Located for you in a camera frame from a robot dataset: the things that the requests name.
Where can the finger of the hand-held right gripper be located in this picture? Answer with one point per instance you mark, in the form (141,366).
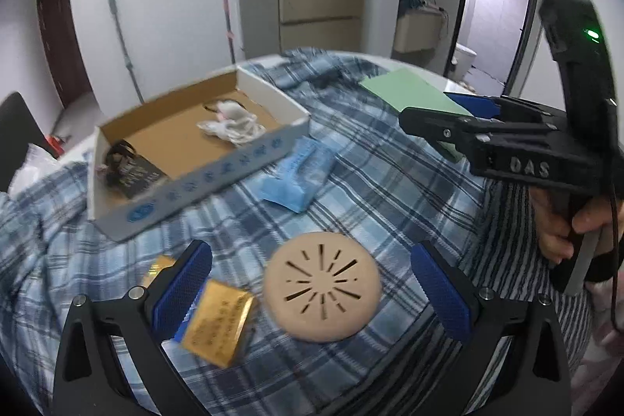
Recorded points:
(480,104)
(438,123)

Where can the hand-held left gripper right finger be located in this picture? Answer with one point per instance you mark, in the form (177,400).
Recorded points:
(441,294)

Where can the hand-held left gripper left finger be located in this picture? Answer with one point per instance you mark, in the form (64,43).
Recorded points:
(183,289)

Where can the green paper sheet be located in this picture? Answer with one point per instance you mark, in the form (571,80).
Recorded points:
(409,89)

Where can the gold packet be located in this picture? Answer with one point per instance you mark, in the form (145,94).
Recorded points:
(219,328)

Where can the round beige slotted pad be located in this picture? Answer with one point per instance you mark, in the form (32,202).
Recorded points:
(321,294)

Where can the black pouch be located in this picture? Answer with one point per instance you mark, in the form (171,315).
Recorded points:
(139,175)

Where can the cardboard box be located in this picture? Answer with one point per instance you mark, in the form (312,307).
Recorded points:
(175,153)

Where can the person's right hand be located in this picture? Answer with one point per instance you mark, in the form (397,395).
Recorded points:
(551,240)

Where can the white toilet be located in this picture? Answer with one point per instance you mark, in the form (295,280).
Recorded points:
(463,58)

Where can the person's striped shirt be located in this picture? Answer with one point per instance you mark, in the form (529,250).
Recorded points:
(516,240)

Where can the beige vanity cabinet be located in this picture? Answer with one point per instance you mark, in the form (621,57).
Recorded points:
(414,31)

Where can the blue plaid blanket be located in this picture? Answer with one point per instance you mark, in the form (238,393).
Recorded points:
(370,211)

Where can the blue clothes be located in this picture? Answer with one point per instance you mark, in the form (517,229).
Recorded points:
(411,1)

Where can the blue tissue packet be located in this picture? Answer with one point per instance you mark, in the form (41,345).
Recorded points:
(297,175)

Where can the person's pink pants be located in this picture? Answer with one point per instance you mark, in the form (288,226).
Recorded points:
(604,362)

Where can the white plastic bag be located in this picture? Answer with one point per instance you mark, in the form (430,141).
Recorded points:
(34,165)

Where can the black chair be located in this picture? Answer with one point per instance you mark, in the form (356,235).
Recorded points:
(19,128)

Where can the dark wooden door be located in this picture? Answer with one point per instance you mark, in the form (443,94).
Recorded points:
(61,40)

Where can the dark bathroom door frame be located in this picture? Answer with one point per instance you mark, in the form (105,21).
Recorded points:
(529,31)

